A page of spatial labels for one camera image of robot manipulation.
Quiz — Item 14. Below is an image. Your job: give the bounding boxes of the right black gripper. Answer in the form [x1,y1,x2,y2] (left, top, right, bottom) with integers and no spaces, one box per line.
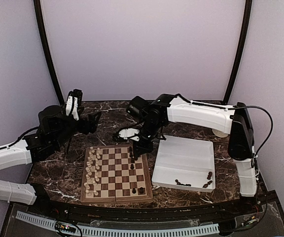
[133,119,163,156]

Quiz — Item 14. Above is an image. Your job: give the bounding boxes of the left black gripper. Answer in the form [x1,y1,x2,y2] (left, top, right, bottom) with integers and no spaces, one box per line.
[53,111,102,149]

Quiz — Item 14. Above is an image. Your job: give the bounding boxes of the wooden chess board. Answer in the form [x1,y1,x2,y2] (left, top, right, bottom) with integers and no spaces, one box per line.
[80,144,153,204]

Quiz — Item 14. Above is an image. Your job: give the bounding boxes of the white plastic tray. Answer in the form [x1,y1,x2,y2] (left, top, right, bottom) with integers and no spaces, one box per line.
[152,135,215,193]

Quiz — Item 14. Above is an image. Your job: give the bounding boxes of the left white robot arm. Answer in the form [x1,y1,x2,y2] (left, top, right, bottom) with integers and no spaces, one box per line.
[0,105,102,215]

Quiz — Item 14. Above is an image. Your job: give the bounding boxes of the dark pawns on board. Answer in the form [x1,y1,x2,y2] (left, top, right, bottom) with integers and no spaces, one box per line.
[130,152,135,170]

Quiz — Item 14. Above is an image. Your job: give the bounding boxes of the white chess pieces row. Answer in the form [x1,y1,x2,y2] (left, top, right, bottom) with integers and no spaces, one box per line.
[83,147,103,198]

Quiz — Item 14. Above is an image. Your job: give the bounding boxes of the dark chess pieces small pile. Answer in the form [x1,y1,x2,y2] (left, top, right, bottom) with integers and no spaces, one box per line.
[203,171,213,188]

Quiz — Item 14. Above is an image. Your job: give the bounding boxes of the cream ceramic mug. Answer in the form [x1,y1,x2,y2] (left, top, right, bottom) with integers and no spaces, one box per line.
[212,129,228,138]

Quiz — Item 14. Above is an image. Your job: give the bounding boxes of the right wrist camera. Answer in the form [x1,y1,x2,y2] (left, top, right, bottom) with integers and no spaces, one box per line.
[112,128,140,142]

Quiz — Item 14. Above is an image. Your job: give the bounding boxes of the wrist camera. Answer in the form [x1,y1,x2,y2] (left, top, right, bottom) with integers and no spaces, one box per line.
[112,128,140,142]
[63,89,83,121]

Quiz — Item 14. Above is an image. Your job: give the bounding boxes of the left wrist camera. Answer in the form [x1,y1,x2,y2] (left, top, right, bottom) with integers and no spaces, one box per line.
[63,89,83,121]

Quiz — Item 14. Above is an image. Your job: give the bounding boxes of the white slotted cable duct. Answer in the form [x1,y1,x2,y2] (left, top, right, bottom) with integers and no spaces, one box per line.
[15,211,219,237]

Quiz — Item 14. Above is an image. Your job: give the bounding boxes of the left black frame post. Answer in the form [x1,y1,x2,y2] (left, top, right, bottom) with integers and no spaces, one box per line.
[33,0,64,105]

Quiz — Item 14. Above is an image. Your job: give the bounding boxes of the black frame post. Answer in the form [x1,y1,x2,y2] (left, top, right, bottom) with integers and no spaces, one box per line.
[222,0,252,104]
[33,0,64,105]

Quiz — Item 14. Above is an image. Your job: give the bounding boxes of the right black frame post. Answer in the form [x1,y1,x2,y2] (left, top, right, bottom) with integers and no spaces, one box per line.
[222,0,252,104]

